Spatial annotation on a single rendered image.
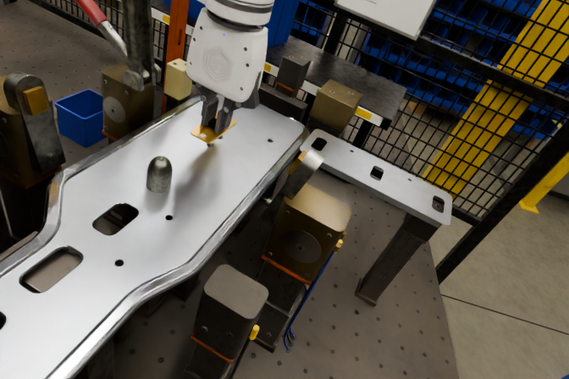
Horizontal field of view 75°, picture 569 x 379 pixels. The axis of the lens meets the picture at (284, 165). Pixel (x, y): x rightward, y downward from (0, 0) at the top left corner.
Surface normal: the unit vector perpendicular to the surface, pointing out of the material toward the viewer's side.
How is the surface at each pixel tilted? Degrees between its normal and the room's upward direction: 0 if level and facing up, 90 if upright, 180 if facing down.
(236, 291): 0
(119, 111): 90
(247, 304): 0
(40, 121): 78
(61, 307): 0
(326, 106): 90
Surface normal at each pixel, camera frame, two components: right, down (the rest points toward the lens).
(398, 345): 0.28, -0.75
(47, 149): 0.91, 0.29
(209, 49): -0.43, 0.45
